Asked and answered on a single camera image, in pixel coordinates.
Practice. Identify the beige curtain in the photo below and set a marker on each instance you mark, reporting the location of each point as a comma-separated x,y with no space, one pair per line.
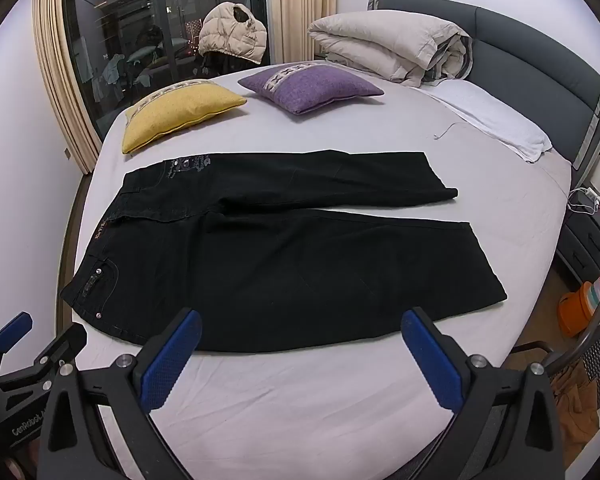
300,10
60,85

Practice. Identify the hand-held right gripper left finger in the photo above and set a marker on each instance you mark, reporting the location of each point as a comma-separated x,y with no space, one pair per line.
172,360

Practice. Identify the dark glass window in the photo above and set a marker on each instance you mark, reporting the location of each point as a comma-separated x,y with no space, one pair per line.
130,20

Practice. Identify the orange bucket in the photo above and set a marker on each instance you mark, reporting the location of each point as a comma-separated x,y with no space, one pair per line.
574,312

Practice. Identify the yellow pillow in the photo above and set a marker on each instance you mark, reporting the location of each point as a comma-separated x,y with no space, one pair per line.
180,110

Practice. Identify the black pants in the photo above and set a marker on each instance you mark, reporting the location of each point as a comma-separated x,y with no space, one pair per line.
280,260

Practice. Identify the beige puffer jacket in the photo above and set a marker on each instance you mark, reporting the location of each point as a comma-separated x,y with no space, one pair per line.
232,32

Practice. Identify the brown cloth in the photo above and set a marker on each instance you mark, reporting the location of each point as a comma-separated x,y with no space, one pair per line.
575,410

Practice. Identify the grey sofa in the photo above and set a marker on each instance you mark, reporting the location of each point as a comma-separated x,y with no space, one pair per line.
530,70

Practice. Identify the folded beige duvet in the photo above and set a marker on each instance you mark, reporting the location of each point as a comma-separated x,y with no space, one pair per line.
385,42

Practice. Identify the purple folded cloth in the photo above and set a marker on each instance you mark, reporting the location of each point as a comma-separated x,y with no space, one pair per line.
315,87

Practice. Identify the grey nightstand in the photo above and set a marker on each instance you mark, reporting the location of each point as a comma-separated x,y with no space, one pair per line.
587,240

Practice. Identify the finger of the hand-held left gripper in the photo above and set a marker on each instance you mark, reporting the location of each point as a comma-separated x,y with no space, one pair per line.
12,326
55,352

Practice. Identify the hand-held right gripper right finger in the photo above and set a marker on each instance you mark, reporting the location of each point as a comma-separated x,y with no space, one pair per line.
432,365

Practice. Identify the white pillow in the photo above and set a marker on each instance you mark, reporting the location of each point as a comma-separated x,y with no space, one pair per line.
490,115

